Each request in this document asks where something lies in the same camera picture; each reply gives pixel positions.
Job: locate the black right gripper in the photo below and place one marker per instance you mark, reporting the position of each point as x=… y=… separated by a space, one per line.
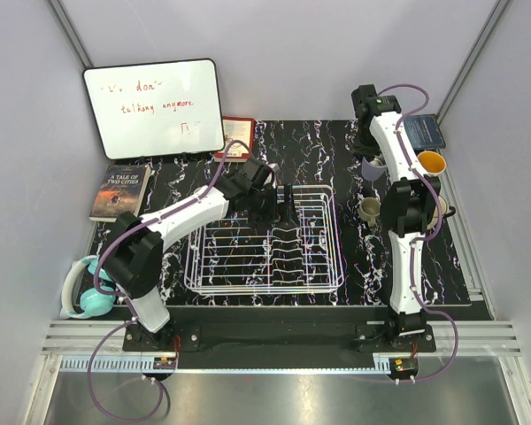
x=360 y=150

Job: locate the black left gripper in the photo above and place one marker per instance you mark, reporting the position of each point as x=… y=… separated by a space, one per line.
x=286 y=211

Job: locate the lilac plastic cup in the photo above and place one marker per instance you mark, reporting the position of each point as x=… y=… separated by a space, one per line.
x=373 y=168

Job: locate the small beige mug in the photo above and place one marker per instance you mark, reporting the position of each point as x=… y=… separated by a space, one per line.
x=369 y=210

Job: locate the floral white mug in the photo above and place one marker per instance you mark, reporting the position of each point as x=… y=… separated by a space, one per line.
x=433 y=162

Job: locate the white wire dish rack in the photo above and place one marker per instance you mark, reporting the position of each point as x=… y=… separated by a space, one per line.
x=232 y=257

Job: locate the cream ribbed cup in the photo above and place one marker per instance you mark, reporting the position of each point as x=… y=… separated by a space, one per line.
x=445 y=211

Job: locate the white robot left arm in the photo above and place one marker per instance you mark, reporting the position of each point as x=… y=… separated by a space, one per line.
x=133 y=259

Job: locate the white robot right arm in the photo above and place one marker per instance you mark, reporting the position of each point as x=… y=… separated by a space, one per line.
x=406 y=210

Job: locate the dark blue book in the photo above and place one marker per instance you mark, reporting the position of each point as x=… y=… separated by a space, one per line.
x=424 y=132

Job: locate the red paperback book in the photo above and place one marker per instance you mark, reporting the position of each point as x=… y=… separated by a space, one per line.
x=240 y=129

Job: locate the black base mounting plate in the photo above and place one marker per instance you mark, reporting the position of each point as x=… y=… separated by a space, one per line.
x=276 y=337

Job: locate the Tale of Two Cities book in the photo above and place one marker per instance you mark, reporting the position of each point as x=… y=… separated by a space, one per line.
x=121 y=191

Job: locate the white whiteboard black frame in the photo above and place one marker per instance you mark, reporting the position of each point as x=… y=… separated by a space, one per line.
x=156 y=109

